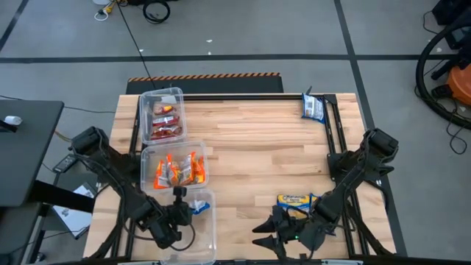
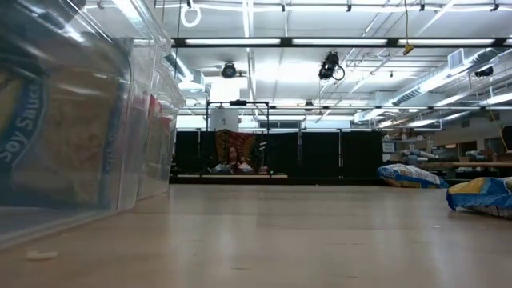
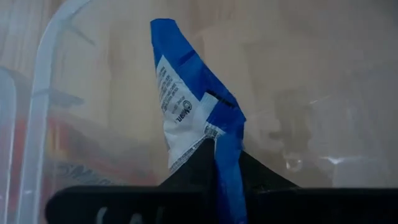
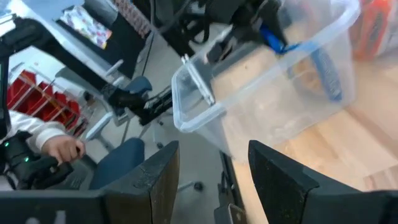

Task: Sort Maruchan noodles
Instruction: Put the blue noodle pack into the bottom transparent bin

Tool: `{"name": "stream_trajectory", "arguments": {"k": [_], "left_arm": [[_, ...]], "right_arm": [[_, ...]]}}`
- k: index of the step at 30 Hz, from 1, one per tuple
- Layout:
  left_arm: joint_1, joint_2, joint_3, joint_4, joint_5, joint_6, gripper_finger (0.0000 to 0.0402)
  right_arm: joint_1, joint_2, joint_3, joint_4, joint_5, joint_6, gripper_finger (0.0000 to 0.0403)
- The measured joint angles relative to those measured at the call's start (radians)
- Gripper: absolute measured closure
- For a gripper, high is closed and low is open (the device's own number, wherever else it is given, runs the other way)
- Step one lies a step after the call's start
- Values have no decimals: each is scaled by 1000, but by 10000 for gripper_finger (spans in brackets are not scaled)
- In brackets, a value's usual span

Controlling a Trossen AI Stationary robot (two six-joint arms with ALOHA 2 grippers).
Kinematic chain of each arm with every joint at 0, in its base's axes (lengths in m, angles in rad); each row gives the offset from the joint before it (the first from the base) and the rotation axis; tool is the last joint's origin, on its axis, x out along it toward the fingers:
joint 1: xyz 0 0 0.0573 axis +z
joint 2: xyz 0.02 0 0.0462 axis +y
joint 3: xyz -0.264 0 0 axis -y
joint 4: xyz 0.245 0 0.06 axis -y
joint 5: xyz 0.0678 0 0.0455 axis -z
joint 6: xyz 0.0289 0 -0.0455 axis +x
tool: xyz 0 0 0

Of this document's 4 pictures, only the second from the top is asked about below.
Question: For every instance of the yellow hanging tag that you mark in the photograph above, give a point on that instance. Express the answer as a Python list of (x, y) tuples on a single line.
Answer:
[(408, 49)]

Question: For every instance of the black curtain partition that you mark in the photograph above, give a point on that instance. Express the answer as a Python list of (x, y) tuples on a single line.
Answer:
[(320, 152)]

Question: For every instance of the colourful patterned tapestry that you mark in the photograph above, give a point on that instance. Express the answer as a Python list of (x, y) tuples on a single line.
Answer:
[(244, 140)]

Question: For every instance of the silver air duct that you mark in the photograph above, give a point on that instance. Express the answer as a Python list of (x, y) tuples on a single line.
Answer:
[(492, 54)]

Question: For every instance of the black aluminium rig frame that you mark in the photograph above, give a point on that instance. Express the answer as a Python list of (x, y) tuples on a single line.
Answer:
[(393, 41)]

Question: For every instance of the white box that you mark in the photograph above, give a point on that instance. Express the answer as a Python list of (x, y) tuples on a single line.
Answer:
[(224, 120)]

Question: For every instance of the clear plastic bin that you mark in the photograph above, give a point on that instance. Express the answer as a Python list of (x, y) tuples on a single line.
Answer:
[(60, 224), (179, 120)]

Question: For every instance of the black overhead camera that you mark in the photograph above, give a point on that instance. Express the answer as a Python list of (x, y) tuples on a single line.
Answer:
[(329, 66)]

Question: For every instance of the round black ceiling device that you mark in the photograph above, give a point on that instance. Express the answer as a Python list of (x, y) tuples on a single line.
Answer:
[(229, 70)]

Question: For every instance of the black tube stand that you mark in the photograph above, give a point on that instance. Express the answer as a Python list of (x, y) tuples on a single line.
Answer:
[(238, 103)]

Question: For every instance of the wooden workbench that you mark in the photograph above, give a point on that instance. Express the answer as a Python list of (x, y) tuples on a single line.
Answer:
[(480, 164)]

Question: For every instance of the person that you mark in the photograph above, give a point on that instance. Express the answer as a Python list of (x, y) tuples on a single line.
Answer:
[(233, 156)]

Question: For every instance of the blue Maruchan ramen pack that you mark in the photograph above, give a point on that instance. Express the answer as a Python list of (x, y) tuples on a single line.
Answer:
[(68, 140), (484, 194), (412, 176)]

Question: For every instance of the orange Maruchan ramen pack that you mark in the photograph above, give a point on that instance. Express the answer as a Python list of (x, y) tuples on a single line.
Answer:
[(154, 108)]

